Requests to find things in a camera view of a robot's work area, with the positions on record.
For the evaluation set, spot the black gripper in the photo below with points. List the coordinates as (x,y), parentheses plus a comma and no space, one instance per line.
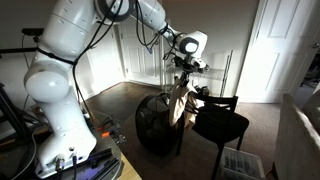
(190,65)

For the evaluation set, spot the beige clothing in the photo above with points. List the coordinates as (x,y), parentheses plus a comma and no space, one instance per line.
(182,103)

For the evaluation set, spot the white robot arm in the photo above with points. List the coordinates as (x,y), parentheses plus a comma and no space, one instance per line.
(51,78)

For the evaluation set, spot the black mesh laundry bag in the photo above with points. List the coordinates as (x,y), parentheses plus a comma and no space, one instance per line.
(152,124)

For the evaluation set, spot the black shoes middle shelf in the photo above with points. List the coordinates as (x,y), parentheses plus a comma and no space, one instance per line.
(202,90)

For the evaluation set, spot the black wooden chair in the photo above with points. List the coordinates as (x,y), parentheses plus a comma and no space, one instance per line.
(218,122)

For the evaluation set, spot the white closet doors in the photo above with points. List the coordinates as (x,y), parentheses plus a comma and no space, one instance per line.
(119,57)

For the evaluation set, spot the black orange clamps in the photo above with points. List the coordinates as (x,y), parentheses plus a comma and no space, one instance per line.
(110,127)

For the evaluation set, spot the white panel door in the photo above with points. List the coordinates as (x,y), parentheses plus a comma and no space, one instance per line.
(284,40)

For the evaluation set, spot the clear plastic storage bin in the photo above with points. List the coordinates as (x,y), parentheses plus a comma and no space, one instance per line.
(240,165)

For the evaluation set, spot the grey sofa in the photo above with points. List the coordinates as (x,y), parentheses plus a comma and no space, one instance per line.
(297,152)

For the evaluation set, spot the metal wire shoe rack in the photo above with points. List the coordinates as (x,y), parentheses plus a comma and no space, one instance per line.
(215,79)

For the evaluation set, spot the black camera on stand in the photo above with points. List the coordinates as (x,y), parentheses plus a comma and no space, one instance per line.
(36,33)

